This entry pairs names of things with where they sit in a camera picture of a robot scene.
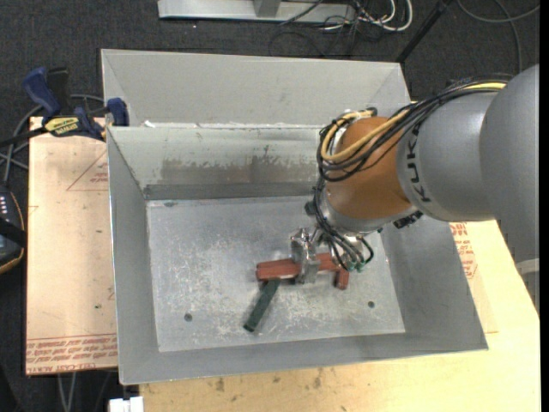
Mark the black cylinder on white bracket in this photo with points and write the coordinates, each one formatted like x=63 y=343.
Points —
x=407 y=221

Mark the red-brown block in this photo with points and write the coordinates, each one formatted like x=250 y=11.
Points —
x=342 y=279
x=274 y=269

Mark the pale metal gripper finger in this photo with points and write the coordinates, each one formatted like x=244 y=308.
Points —
x=299 y=268
x=313 y=270

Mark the grey metal bin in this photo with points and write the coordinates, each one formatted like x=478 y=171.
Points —
x=206 y=247

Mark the brown cardboard board red print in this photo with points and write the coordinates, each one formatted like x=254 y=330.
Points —
x=64 y=251

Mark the dark green flat block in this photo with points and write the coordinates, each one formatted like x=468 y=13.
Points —
x=261 y=305

